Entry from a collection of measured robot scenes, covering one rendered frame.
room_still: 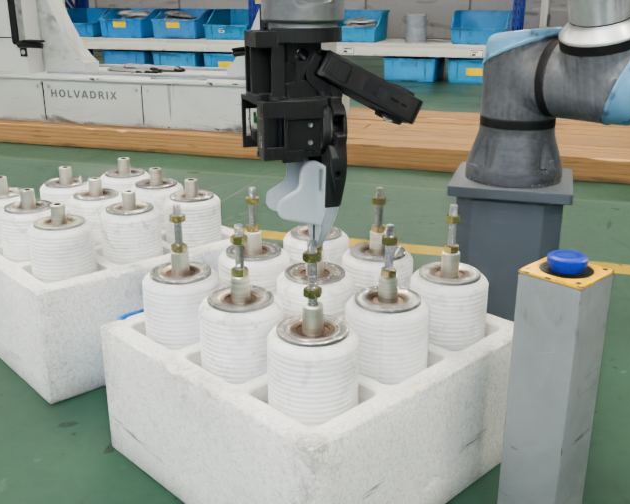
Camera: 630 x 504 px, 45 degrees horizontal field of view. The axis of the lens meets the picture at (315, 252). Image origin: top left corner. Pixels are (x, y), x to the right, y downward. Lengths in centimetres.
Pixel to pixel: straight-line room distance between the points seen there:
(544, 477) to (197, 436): 38
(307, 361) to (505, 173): 56
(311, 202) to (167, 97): 232
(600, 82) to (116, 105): 231
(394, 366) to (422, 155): 185
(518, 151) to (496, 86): 10
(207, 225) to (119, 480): 47
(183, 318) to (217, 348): 9
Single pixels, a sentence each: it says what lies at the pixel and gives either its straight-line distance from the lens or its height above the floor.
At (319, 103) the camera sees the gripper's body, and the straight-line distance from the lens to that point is 69.
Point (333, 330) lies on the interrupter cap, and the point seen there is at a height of 25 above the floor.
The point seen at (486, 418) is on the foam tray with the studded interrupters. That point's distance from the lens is 97.
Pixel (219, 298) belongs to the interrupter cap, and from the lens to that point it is 86.
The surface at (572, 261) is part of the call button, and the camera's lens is 79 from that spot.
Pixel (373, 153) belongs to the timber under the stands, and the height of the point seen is 5.
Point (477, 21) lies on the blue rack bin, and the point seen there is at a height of 39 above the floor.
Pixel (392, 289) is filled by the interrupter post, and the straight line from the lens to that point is 85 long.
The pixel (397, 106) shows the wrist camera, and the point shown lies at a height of 48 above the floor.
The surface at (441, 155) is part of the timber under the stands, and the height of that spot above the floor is 6.
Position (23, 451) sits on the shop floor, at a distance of 112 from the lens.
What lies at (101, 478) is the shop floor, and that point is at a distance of 103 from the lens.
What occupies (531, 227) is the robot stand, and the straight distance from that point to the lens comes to 120.
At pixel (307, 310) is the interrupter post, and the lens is 76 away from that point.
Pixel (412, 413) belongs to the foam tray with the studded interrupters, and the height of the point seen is 16.
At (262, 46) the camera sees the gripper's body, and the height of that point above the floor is 54.
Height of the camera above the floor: 58
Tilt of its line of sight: 19 degrees down
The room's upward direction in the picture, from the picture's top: straight up
